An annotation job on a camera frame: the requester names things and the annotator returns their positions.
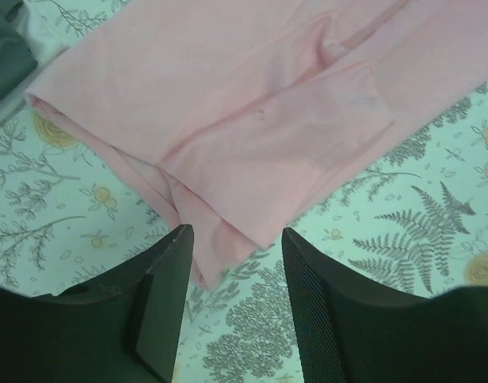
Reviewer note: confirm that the pink t-shirt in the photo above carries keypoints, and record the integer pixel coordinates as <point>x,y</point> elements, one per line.
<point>237,116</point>

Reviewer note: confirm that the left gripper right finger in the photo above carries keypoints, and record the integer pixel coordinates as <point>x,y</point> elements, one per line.
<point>350,328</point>

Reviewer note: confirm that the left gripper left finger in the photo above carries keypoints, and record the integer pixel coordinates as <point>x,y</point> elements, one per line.
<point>120,326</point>

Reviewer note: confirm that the folded dark grey t-shirt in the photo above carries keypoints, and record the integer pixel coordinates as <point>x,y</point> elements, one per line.
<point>16,60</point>

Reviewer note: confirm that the floral patterned table mat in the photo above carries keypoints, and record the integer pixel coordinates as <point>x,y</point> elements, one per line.
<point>417,219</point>

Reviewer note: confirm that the white folded t-shirt under grey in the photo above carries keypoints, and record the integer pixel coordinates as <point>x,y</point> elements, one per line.
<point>45,44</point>

